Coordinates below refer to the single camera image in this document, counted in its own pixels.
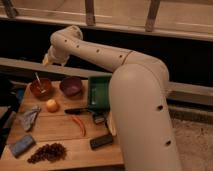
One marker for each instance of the grey crumpled cloth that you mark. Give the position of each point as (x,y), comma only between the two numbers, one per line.
(27,119)

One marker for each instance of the green plastic tray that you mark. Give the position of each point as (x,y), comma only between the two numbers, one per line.
(98,92)

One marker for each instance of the bunch of dark grapes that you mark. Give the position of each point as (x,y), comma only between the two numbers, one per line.
(50,152)

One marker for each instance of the blue sponge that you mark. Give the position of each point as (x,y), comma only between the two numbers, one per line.
(21,145)

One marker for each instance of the yellow apple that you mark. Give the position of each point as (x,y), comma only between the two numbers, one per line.
(52,105)

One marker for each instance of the small black square object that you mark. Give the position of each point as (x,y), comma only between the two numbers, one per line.
(98,119)

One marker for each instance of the silver fork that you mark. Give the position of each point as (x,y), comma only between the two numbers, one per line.
(39,82)

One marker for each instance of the purple bowl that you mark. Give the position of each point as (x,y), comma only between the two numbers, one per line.
(71,86)

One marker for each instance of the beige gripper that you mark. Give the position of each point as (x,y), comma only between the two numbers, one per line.
(55,55)

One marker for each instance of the red chili pepper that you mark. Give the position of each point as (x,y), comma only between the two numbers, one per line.
(79,122)

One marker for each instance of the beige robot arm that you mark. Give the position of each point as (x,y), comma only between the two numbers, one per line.
(137,95)

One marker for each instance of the black rectangular block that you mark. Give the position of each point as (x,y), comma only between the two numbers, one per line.
(101,141)

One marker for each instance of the orange-brown bowl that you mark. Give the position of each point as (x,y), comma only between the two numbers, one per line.
(35,89)

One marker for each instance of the wooden cutting board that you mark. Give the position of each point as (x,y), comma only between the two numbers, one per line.
(58,127)

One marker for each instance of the yellow cheese wedge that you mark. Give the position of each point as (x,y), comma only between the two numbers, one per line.
(111,126)

